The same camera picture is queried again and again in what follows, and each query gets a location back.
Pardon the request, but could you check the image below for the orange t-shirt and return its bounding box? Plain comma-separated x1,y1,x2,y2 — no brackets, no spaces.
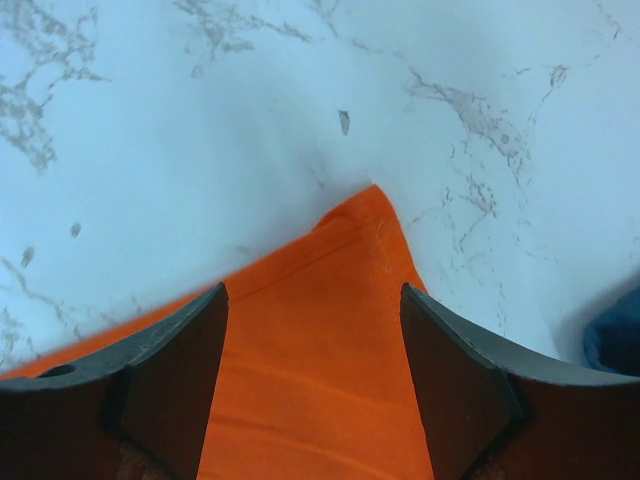
1,186,432,479

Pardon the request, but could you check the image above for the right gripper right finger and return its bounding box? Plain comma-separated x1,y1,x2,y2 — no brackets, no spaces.
400,284,639,479

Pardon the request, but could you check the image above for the folded blue t-shirt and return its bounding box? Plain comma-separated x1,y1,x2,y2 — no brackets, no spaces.
581,274,639,377

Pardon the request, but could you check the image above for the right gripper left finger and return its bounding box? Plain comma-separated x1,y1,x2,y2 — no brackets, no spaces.
1,284,228,479

